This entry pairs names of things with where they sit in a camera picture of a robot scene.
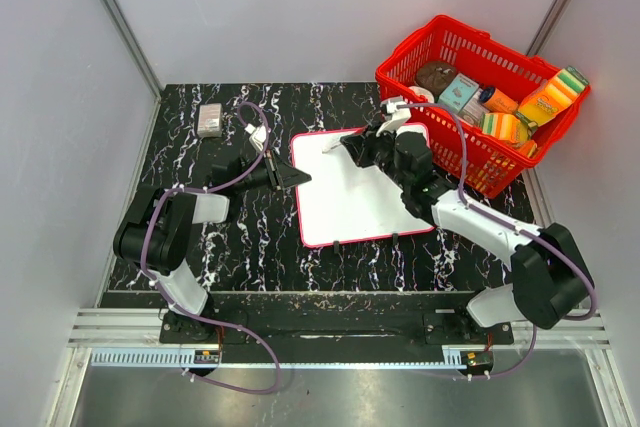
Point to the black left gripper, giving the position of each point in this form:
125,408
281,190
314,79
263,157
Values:
281,174

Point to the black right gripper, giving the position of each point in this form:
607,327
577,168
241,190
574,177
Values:
360,150

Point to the pink framed whiteboard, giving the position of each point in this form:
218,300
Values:
344,203

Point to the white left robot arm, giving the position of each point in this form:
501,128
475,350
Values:
158,235

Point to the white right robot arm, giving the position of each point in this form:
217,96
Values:
548,274

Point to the white tape roll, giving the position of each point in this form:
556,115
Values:
423,94

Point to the small pink white box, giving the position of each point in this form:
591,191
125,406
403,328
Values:
209,122

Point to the brown round bread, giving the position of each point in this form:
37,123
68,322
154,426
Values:
435,76

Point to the teal white carton box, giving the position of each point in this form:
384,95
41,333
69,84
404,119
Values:
462,98

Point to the red plastic basket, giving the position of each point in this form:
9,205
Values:
490,112

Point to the orange cylindrical can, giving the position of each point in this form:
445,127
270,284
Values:
496,101

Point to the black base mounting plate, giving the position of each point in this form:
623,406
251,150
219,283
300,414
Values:
336,328

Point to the striped sponge stack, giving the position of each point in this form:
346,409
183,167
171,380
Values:
505,127

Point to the yellow sponge pack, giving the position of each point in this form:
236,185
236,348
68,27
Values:
552,97

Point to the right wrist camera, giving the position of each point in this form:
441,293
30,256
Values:
396,112

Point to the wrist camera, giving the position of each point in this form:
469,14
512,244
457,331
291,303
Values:
396,112
258,136

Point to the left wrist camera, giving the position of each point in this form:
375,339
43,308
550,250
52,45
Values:
258,136

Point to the white slotted cable duct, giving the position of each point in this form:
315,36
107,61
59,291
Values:
155,357

